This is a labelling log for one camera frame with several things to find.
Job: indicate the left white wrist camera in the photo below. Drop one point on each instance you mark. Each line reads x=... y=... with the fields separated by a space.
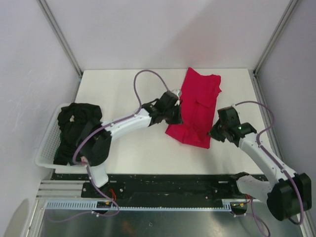
x=177 y=92

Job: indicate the white plastic laundry basket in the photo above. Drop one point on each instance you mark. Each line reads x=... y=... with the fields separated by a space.
x=49 y=145

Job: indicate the white slotted cable duct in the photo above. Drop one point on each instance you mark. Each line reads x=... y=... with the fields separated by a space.
x=94 y=205

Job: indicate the green garment in basket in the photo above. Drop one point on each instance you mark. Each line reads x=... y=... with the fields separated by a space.
x=64 y=156

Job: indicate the aluminium frame post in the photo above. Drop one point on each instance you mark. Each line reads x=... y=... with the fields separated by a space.
x=283 y=22
x=60 y=36

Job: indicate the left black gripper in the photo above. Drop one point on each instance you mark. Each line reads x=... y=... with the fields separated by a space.
x=177 y=119

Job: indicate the red t shirt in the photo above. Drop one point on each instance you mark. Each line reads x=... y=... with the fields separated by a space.
x=199 y=98

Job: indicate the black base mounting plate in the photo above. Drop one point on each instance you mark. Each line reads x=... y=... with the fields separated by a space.
x=149 y=200

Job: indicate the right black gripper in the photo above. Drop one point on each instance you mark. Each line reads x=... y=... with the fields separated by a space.
x=213 y=133

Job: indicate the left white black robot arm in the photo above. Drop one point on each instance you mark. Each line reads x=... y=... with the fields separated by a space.
x=96 y=137

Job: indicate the right aluminium frame post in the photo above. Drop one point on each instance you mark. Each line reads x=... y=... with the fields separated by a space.
x=283 y=22

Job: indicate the left aluminium frame post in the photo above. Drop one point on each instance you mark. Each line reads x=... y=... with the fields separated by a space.
x=60 y=36

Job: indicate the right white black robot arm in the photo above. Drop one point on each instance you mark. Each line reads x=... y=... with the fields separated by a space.
x=285 y=192

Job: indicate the black t shirt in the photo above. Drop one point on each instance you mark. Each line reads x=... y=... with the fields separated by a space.
x=72 y=120

